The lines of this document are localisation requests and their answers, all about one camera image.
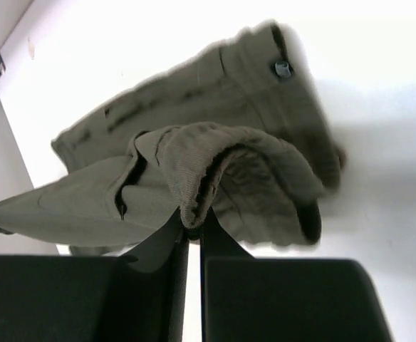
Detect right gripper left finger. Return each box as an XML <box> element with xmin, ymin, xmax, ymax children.
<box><xmin>121</xmin><ymin>209</ymin><xmax>189</xmax><ymax>341</ymax></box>

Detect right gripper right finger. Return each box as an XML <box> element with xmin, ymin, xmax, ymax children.
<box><xmin>199</xmin><ymin>208</ymin><xmax>254</xmax><ymax>342</ymax></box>

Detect olive green shorts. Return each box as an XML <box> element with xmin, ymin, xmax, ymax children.
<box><xmin>0</xmin><ymin>21</ymin><xmax>345</xmax><ymax>255</ymax></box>

